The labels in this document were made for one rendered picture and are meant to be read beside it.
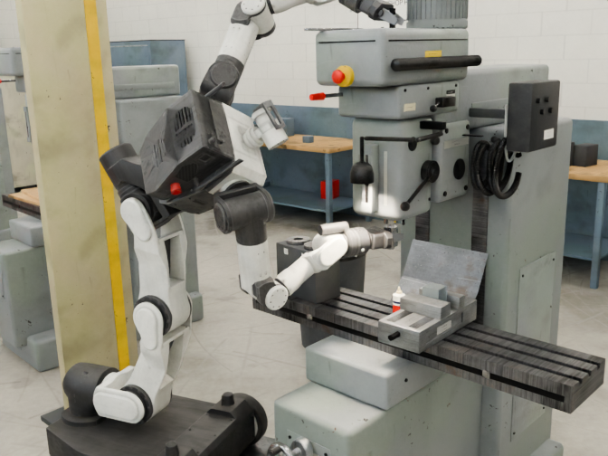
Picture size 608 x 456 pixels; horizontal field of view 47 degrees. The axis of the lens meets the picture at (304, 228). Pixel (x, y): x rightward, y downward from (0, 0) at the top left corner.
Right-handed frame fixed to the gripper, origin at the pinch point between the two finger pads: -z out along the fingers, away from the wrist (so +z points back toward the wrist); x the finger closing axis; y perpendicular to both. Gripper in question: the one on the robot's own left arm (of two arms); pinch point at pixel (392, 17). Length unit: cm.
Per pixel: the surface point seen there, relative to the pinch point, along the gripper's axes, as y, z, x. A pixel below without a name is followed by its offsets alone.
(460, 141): -25.5, -34.5, -18.7
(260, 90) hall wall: -245, 310, -526
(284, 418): -115, -44, 38
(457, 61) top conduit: -2.3, -23.0, -6.8
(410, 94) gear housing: -14.3, -19.9, 9.9
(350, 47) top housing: -9.2, -1.2, 21.8
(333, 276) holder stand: -88, -23, -5
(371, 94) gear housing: -19.9, -10.1, 12.6
